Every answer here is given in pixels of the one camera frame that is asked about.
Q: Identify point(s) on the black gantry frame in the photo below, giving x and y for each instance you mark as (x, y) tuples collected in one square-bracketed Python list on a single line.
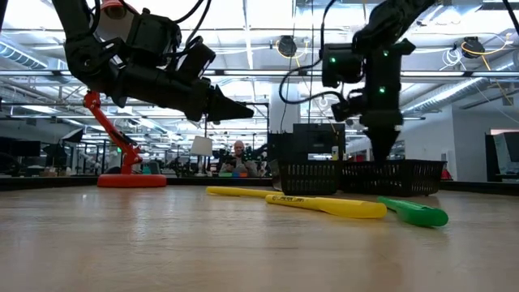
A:
[(261, 104)]

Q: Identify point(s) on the black equipment box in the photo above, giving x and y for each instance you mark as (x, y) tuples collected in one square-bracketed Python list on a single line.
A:
[(316, 140)]

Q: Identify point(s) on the grey ceiling duct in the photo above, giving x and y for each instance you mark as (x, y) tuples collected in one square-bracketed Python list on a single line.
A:
[(466, 91)]

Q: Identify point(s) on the black mesh plastic basket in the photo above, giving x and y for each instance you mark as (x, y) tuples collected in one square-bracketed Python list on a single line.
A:
[(308, 176), (405, 178)]

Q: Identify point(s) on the person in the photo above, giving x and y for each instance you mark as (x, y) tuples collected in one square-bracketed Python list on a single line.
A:
[(239, 162)]

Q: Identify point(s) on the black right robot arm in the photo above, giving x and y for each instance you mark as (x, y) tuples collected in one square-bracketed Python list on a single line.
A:
[(389, 24)]

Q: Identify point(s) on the red object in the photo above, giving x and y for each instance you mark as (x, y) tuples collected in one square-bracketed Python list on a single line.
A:
[(448, 174)]

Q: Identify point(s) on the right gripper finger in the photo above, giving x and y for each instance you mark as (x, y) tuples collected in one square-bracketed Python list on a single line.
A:
[(389, 142), (374, 142)]

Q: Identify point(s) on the green slim highlighter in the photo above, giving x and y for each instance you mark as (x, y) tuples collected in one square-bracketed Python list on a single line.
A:
[(417, 213)]

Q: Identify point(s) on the red desk lamp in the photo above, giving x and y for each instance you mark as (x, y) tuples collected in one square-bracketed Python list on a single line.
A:
[(129, 180)]

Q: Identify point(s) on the yellow slim highlighter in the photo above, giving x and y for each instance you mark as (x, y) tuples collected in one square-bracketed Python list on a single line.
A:
[(239, 191), (324, 204)]

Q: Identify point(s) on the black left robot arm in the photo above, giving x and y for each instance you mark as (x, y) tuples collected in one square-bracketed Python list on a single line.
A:
[(81, 40)]

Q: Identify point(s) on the black metal table frame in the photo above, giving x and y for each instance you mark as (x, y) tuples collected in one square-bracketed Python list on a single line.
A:
[(40, 183)]

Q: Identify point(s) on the white table lamp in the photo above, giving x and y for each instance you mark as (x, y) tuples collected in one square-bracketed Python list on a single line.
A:
[(202, 147)]

